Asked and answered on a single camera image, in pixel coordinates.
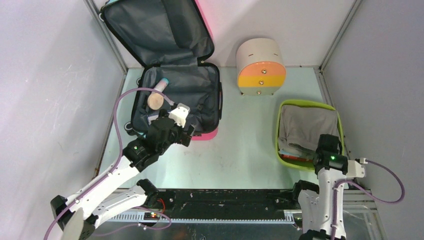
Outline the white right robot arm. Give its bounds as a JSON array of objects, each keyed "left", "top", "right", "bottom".
[{"left": 290, "top": 134, "right": 366, "bottom": 240}]

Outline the green plastic bin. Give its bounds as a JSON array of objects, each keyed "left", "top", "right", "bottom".
[{"left": 274, "top": 99, "right": 346, "bottom": 171}]

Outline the pink and teal kids suitcase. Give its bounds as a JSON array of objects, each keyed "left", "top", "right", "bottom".
[{"left": 100, "top": 0, "right": 223, "bottom": 140}]

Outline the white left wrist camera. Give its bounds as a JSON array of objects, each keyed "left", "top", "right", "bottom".
[{"left": 168, "top": 103, "right": 190, "bottom": 128}]

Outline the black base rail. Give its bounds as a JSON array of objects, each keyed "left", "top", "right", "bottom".
[{"left": 127, "top": 188, "right": 325, "bottom": 221}]

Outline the beige orange round storage box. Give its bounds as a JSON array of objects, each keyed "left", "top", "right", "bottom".
[{"left": 235, "top": 37, "right": 287, "bottom": 96}]

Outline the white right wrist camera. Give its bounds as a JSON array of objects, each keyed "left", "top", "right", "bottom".
[{"left": 346, "top": 157, "right": 368, "bottom": 179}]

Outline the grey ribbed garment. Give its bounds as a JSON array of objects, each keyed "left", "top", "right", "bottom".
[{"left": 277, "top": 105, "right": 340, "bottom": 155}]

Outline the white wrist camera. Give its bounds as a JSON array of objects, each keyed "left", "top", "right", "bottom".
[
  {"left": 168, "top": 103, "right": 190, "bottom": 128},
  {"left": 346, "top": 157, "right": 368, "bottom": 179}
]

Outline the light blue garment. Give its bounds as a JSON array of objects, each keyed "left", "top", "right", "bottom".
[{"left": 278, "top": 150, "right": 302, "bottom": 158}]

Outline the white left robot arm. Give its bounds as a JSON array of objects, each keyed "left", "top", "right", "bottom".
[{"left": 50, "top": 105, "right": 194, "bottom": 240}]

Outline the pink tube with teal cap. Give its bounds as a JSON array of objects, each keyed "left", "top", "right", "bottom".
[{"left": 153, "top": 77, "right": 169, "bottom": 93}]

